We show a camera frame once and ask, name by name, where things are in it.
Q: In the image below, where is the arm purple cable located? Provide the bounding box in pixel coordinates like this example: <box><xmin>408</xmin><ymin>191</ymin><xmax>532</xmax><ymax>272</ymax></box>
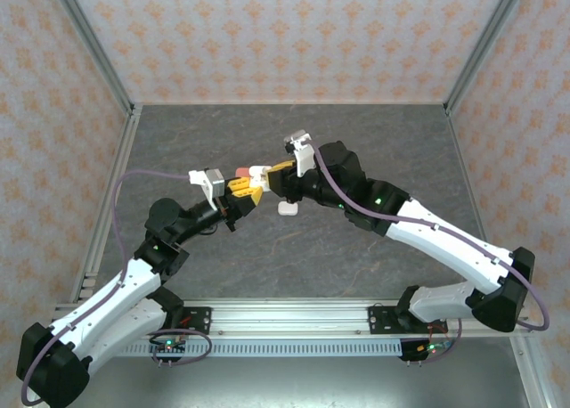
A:
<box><xmin>311</xmin><ymin>140</ymin><xmax>551</xmax><ymax>365</ymax></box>
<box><xmin>20</xmin><ymin>169</ymin><xmax>211</xmax><ymax>405</ymax></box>

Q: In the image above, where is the controller board with LED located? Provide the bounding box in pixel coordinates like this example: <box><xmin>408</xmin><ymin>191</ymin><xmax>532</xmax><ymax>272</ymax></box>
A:
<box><xmin>149</xmin><ymin>336</ymin><xmax>188</xmax><ymax>365</ymax></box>
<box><xmin>400</xmin><ymin>339</ymin><xmax>453</xmax><ymax>363</ymax></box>

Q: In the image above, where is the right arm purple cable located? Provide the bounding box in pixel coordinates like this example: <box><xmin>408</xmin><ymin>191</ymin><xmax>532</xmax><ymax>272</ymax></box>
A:
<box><xmin>311</xmin><ymin>140</ymin><xmax>551</xmax><ymax>365</ymax></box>

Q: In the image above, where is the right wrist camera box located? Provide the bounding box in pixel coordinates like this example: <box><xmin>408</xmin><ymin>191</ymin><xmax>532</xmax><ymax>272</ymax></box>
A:
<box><xmin>282</xmin><ymin>128</ymin><xmax>318</xmax><ymax>177</ymax></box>

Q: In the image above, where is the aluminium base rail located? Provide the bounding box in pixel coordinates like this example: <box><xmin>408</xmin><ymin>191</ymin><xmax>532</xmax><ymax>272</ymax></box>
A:
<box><xmin>53</xmin><ymin>298</ymin><xmax>534</xmax><ymax>338</ymax></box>

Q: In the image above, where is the grey metal sheet panel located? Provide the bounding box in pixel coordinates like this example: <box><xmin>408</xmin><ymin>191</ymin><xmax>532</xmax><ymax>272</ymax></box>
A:
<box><xmin>84</xmin><ymin>356</ymin><xmax>531</xmax><ymax>408</ymax></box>

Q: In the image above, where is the aluminium frame leg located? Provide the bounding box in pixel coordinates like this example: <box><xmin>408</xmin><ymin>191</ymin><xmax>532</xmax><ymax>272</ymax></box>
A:
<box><xmin>509</xmin><ymin>336</ymin><xmax>553</xmax><ymax>408</ymax></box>

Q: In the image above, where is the slotted grey cable duct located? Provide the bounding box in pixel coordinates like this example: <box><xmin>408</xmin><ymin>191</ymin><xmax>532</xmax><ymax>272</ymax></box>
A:
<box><xmin>118</xmin><ymin>340</ymin><xmax>404</xmax><ymax>358</ymax></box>

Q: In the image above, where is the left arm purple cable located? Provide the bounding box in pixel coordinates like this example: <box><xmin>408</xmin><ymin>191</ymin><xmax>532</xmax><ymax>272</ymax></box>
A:
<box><xmin>20</xmin><ymin>169</ymin><xmax>211</xmax><ymax>405</ymax></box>

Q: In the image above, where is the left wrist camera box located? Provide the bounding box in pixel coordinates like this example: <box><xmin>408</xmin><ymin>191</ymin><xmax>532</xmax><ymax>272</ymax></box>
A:
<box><xmin>188</xmin><ymin>167</ymin><xmax>225</xmax><ymax>212</ymax></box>

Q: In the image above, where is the aluminium side rail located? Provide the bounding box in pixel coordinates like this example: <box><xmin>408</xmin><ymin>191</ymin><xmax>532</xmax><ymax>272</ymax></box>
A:
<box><xmin>70</xmin><ymin>104</ymin><xmax>143</xmax><ymax>302</ymax></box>
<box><xmin>444</xmin><ymin>104</ymin><xmax>509</xmax><ymax>302</ymax></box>

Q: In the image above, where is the aluminium corner post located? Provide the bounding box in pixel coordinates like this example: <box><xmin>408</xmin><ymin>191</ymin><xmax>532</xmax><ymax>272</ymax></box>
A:
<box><xmin>46</xmin><ymin>0</ymin><xmax>137</xmax><ymax>115</ymax></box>
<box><xmin>444</xmin><ymin>0</ymin><xmax>531</xmax><ymax>115</ymax></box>

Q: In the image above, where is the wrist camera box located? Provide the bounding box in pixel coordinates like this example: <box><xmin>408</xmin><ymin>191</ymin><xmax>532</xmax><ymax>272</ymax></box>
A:
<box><xmin>282</xmin><ymin>128</ymin><xmax>318</xmax><ymax>177</ymax></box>
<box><xmin>188</xmin><ymin>167</ymin><xmax>225</xmax><ymax>212</ymax></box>

